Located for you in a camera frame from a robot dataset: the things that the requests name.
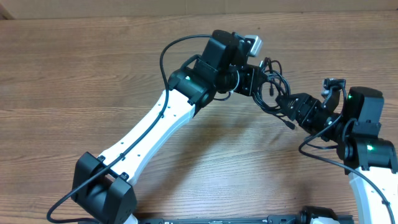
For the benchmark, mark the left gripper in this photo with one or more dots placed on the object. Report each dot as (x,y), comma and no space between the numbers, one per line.
(249,84)

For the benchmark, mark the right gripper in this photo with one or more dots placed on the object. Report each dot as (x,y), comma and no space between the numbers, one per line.
(309,101)

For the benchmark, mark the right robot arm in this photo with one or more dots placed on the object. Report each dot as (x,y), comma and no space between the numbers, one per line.
(351,119)

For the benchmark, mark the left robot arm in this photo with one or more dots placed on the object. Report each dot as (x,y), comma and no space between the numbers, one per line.
(103,185)

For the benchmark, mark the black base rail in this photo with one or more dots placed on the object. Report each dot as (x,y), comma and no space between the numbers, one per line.
(271,219)

